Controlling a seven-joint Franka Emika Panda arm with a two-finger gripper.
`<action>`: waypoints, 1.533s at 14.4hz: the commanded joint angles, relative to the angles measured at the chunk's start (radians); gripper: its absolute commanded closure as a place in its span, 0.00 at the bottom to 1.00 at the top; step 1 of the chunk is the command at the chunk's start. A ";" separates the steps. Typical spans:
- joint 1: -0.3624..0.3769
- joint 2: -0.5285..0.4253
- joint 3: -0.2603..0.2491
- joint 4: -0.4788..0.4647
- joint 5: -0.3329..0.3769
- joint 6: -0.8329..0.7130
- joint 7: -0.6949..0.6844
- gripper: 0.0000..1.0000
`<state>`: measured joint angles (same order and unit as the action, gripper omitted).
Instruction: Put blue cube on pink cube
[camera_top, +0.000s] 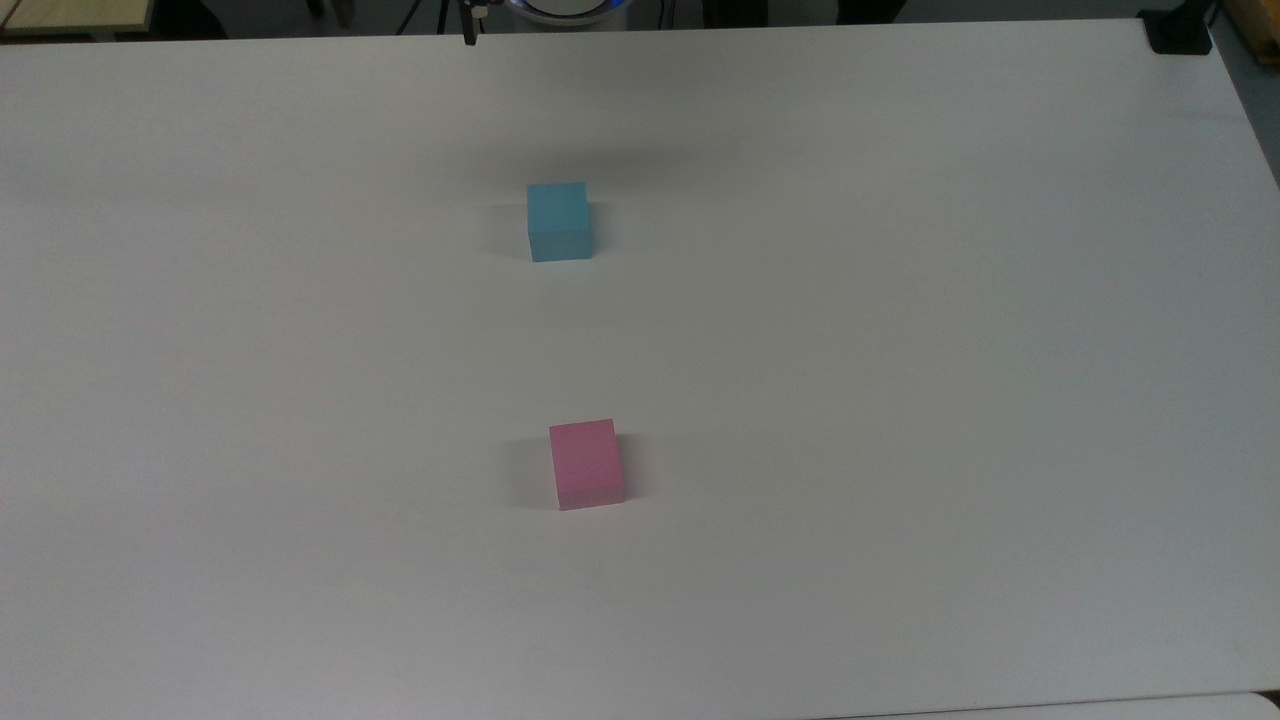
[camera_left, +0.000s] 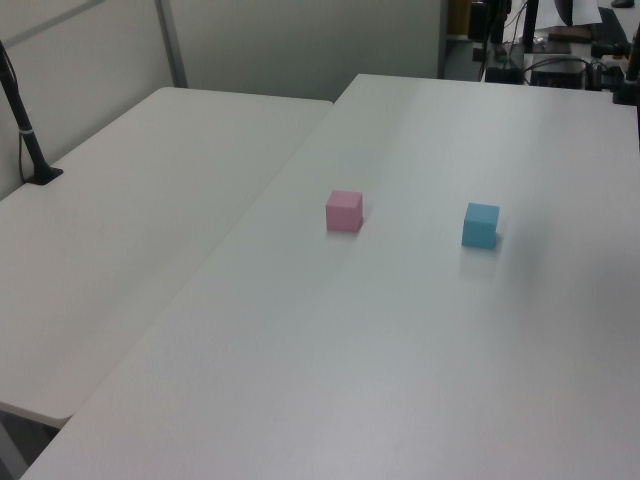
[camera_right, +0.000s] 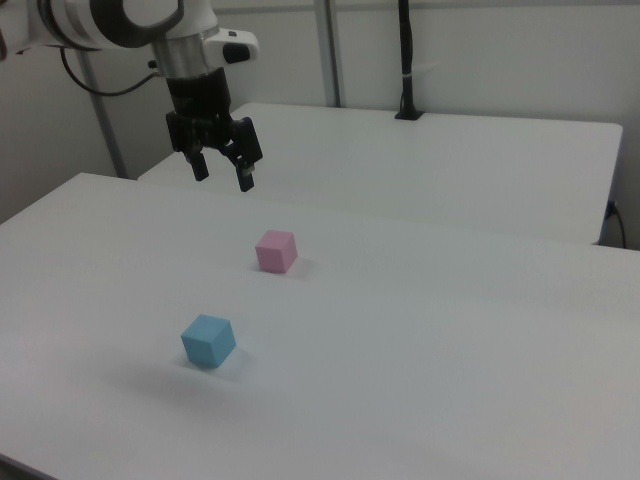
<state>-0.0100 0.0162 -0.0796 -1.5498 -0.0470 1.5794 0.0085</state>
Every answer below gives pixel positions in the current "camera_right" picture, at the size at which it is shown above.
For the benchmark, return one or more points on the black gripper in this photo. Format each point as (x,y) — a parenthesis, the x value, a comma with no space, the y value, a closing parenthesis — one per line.
(200,97)

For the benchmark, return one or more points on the black camera stand pole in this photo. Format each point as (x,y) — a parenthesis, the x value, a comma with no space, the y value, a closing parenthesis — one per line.
(407,60)

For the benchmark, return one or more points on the pink foam cube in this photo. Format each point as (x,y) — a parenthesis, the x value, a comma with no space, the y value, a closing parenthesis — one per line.
(275,252)

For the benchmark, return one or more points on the blue foam cube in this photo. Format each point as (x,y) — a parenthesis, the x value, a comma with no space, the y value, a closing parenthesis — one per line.
(207,342)

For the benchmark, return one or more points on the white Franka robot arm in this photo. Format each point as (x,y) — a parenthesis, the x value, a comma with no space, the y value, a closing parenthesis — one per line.
(85,20)

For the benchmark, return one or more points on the grey partition post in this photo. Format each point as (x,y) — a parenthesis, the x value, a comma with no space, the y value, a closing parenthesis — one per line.
(332,50)
(107,125)

